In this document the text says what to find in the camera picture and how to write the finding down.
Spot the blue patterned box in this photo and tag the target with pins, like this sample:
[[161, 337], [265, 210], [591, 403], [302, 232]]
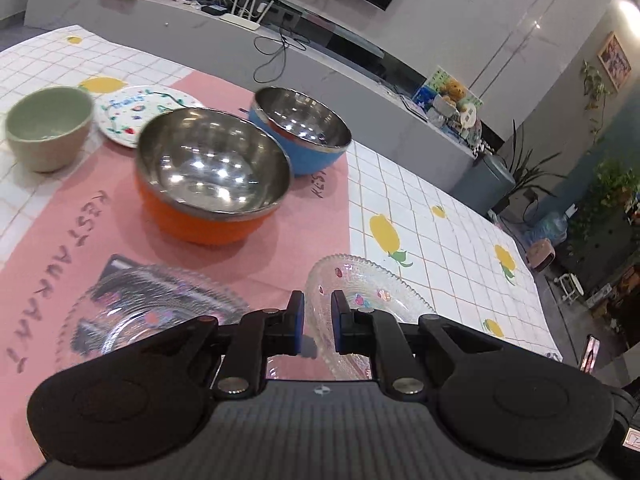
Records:
[[424, 96]]

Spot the green illustrated card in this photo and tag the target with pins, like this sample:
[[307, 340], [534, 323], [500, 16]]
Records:
[[437, 76]]

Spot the white painted plate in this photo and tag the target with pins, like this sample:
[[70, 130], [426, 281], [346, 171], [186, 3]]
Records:
[[120, 120]]

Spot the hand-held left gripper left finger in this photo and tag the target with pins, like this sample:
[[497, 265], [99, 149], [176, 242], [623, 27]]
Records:
[[298, 322]]

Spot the orange steel bowl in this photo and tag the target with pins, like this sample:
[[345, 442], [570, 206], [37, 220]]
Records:
[[170, 220]]

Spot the blue steel bowl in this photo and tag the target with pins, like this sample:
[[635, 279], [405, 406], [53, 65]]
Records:
[[305, 157]]

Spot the framed wall picture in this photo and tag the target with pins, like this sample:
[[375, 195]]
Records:
[[614, 60]]

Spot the small clear glass plate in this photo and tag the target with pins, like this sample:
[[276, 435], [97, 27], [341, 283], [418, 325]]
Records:
[[370, 280]]

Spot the small white stool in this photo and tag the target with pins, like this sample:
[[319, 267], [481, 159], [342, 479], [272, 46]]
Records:
[[571, 286]]

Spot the pink space heater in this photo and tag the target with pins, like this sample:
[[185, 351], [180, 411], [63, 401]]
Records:
[[541, 255]]

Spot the pink printed table mat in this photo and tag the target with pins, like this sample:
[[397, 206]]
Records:
[[75, 220]]

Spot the grey trash bin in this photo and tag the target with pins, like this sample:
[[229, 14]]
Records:
[[482, 185]]

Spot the grey television console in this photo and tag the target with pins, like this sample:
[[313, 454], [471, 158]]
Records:
[[150, 15]]

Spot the small black box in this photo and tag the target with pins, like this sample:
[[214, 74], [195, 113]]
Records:
[[214, 9]]

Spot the brown plush bear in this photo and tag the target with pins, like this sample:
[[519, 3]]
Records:
[[452, 90]]

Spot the large clear glass plate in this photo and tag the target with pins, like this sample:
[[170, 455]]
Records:
[[165, 290]]

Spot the checkered lemon tablecloth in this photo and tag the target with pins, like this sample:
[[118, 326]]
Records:
[[425, 240]]

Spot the hanging vine plant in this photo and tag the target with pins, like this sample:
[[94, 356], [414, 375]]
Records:
[[595, 90]]

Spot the blue water bottle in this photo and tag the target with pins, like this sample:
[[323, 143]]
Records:
[[547, 230]]

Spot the long-leaf potted plant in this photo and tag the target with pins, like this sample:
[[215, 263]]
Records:
[[525, 165]]

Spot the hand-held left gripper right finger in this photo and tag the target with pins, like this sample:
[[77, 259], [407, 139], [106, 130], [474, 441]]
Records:
[[336, 325]]

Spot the smartphone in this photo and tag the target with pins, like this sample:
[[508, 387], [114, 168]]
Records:
[[591, 355]]

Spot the bushy green plant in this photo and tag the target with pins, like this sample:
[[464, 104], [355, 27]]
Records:
[[607, 195]]

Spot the white router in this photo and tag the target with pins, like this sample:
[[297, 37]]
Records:
[[242, 21]]

